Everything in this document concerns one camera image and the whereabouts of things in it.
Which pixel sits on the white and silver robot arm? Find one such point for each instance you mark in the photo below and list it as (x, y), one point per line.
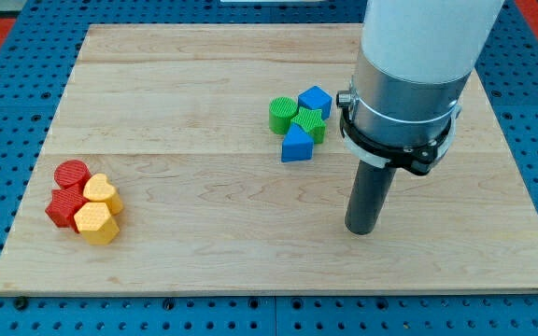
(414, 60)

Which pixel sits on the green star block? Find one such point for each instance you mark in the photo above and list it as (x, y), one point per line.
(311, 121)

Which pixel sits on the blue cube block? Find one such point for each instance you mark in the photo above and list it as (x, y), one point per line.
(315, 98)

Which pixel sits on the red star block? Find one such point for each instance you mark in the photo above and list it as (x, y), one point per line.
(63, 206)

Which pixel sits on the blue triangle block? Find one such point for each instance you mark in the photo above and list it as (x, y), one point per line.
(297, 145)

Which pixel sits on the green cylinder block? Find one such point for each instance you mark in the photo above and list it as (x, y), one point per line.
(281, 111)

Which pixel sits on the wooden board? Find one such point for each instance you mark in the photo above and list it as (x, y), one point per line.
(176, 116)

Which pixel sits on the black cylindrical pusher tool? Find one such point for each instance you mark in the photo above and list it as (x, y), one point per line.
(369, 192)

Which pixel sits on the yellow heart block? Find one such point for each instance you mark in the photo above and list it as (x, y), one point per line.
(98, 189)

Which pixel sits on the yellow hexagon block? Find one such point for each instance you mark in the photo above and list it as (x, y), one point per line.
(96, 224)

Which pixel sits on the red cylinder block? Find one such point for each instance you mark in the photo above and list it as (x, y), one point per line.
(70, 173)

